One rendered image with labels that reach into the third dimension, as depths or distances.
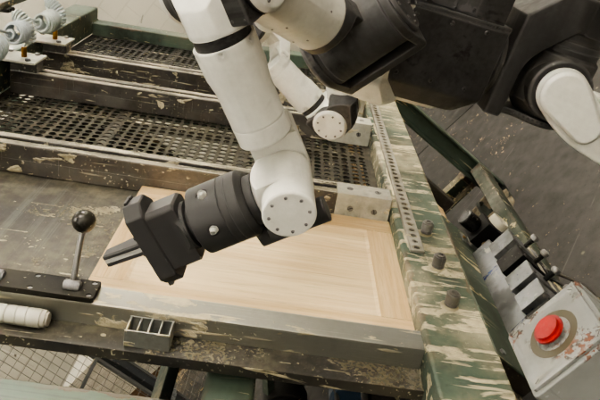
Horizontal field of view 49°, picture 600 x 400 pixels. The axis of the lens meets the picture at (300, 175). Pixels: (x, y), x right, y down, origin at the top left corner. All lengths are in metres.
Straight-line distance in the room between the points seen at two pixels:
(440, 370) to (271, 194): 0.43
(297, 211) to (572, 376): 0.37
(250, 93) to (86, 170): 0.87
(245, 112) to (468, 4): 0.49
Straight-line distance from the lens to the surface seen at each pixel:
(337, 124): 1.46
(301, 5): 0.79
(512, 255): 1.34
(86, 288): 1.11
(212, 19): 0.69
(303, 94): 1.48
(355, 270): 1.31
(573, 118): 1.21
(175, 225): 0.83
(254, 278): 1.23
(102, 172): 1.54
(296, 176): 0.78
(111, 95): 2.04
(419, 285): 1.25
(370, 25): 0.90
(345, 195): 1.49
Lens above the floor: 1.48
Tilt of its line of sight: 14 degrees down
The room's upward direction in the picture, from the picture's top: 51 degrees counter-clockwise
